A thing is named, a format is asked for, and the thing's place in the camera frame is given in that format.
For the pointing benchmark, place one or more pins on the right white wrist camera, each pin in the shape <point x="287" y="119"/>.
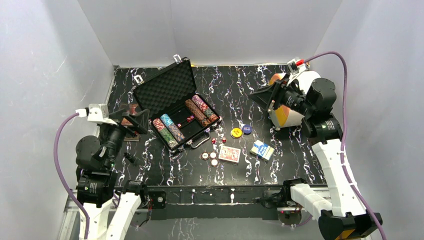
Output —
<point x="297" y="65"/>

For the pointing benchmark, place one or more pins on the blue blind button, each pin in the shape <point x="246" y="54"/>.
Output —
<point x="246" y="129"/>

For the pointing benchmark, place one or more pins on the black poker chip case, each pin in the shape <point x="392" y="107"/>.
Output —
<point x="165" y="92"/>

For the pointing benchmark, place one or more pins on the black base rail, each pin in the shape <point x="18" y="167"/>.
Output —
<point x="219" y="201"/>

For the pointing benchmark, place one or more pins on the blue grey chip row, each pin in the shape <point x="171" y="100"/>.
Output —
<point x="172" y="127"/>

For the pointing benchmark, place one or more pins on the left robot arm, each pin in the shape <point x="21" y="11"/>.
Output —
<point x="96" y="156"/>

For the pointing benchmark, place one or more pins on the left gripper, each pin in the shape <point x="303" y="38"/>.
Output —
<point x="125" y="122"/>

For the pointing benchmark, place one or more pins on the yellow dealer button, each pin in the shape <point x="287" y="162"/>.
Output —
<point x="236" y="133"/>

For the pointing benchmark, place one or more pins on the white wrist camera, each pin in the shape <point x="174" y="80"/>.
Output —
<point x="297" y="65"/>
<point x="96" y="113"/>

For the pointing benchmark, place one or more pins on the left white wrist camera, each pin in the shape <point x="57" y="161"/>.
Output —
<point x="96" y="113"/>

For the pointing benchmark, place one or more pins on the red green chip row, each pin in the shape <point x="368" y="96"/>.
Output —
<point x="165" y="133"/>

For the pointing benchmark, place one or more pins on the brown chip row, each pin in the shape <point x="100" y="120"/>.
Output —
<point x="198" y="114"/>

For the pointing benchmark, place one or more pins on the dark book with orange cover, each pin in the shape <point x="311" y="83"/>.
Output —
<point x="131" y="108"/>

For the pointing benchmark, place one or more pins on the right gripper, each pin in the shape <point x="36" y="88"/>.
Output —
<point x="264" y="97"/>

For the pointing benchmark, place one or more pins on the red playing card deck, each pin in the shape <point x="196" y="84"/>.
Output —
<point x="229" y="154"/>

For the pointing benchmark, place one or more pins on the white orange cylindrical drum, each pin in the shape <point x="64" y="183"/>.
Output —
<point x="284" y="117"/>

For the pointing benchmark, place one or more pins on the brown poker chip left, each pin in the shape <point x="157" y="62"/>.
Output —
<point x="205" y="156"/>

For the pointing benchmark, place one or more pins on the white poker chip lower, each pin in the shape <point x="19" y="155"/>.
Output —
<point x="214" y="162"/>

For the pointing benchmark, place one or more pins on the blue playing card deck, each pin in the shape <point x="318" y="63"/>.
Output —
<point x="262" y="150"/>

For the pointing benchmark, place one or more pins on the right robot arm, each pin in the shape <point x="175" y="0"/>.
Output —
<point x="345" y="215"/>

